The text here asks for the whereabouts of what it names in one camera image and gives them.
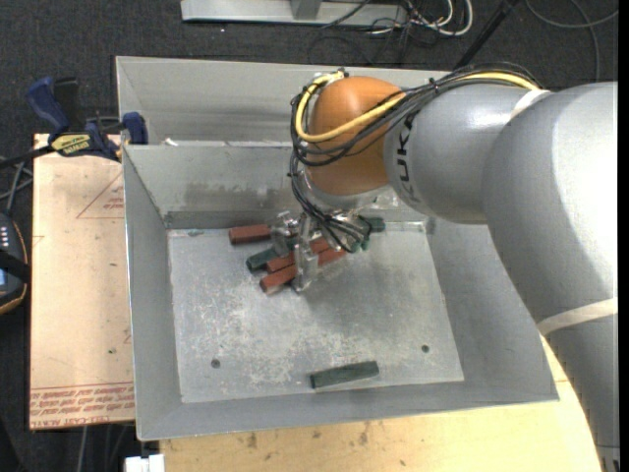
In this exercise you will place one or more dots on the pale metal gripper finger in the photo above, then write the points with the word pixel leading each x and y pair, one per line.
pixel 305 271
pixel 284 228

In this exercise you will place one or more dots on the red-brown flat block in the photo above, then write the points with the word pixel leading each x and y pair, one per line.
pixel 280 263
pixel 276 281
pixel 248 234

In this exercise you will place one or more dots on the dark green flat block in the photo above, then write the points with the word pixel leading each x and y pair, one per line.
pixel 344 374
pixel 259 259

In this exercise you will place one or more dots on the grey metal bin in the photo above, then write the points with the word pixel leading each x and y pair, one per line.
pixel 295 332

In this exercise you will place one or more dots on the brown cardboard board, red print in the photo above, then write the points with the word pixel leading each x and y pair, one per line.
pixel 78 283

